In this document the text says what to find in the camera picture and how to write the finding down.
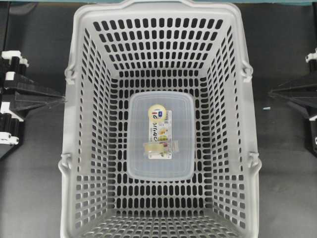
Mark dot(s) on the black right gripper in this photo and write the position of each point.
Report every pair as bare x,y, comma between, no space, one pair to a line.
301,95

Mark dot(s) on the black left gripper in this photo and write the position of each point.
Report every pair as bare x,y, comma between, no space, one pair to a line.
13,108

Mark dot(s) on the clear tape dispenser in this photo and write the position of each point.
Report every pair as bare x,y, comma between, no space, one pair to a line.
161,147

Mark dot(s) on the grey plastic shopping basket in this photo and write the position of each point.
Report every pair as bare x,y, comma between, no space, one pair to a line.
195,49

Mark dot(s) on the clear plastic food container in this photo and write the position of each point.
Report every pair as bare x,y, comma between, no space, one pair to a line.
161,116

